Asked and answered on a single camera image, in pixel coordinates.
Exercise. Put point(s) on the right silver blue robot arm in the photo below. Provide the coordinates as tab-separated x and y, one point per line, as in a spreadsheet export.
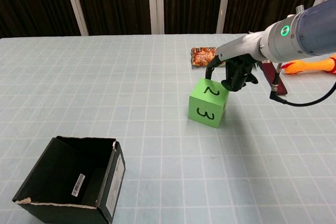
302	32

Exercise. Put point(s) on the yellow rubber chicken toy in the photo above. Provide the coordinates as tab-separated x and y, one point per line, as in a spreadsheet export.
312	66

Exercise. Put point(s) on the black open cardboard box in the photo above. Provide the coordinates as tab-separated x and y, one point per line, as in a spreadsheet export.
65	179

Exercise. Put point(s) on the green orange snack bag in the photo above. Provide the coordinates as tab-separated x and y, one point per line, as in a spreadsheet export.
203	56

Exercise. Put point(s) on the light blue grid tablecloth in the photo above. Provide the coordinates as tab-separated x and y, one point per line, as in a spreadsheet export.
105	90

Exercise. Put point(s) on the green number cube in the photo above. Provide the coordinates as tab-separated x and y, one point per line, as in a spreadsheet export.
207	106

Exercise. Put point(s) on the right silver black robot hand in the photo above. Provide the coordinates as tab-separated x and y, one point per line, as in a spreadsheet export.
237	47

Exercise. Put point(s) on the dark red folded fan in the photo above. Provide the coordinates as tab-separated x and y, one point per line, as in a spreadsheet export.
274	81

